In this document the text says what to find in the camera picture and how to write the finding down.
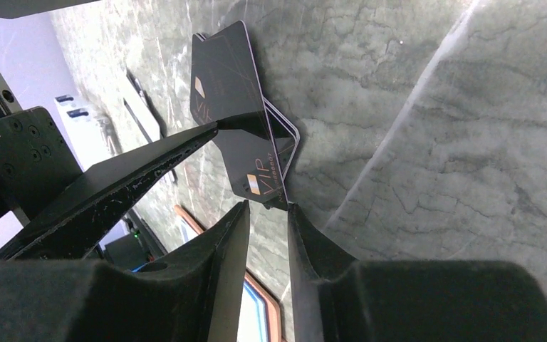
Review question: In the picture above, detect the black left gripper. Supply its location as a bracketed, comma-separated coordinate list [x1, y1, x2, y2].
[0, 74, 218, 260]

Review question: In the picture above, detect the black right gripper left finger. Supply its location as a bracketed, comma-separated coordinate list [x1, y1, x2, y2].
[0, 201, 250, 341]

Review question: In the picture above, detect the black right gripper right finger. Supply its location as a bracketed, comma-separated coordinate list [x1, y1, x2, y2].
[288, 204, 547, 341]

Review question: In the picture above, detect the brown leather card holder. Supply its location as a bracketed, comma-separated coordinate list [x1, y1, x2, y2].
[174, 204, 285, 342]

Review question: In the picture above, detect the silver magnetic stripe card stack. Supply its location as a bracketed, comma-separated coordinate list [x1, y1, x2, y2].
[120, 71, 164, 143]

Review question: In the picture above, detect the black VIP card stack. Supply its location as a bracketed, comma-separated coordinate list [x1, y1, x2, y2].
[189, 21, 300, 210]

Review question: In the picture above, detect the clear plastic screw box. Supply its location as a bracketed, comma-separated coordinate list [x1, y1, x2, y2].
[54, 94, 120, 171]

